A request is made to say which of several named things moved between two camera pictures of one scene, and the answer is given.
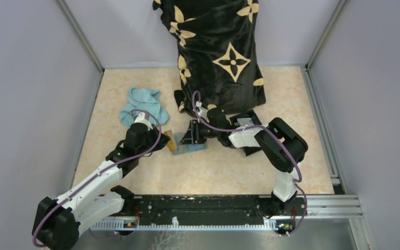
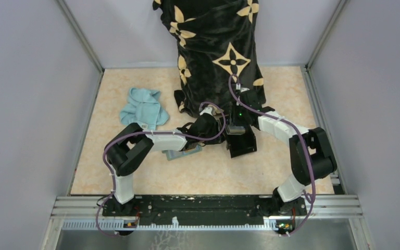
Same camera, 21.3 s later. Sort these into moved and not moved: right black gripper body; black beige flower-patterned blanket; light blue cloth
Moved: right black gripper body
Not moved: black beige flower-patterned blanket; light blue cloth
